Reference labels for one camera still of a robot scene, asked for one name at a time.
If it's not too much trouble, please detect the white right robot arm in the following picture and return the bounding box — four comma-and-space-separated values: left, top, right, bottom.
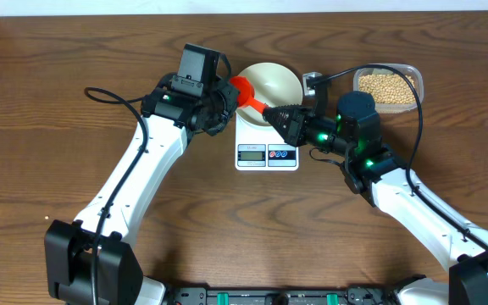
263, 91, 488, 304

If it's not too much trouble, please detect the white digital kitchen scale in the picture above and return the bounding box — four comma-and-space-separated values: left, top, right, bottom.
235, 115, 299, 171

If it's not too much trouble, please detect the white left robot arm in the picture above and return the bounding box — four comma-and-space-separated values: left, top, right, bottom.
44, 74, 238, 304

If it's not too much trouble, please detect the clear plastic soybean container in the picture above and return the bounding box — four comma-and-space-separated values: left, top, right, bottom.
353, 64, 424, 114

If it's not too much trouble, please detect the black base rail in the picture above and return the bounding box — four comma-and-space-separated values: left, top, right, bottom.
161, 286, 400, 305

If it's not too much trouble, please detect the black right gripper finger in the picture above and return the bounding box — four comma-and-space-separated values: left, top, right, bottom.
262, 104, 311, 121
264, 116, 306, 147

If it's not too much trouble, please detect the red plastic measuring scoop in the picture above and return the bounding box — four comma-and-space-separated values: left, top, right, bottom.
230, 76, 268, 114

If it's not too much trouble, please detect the cream ceramic bowl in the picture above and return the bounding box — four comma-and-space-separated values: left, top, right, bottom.
236, 63, 303, 126

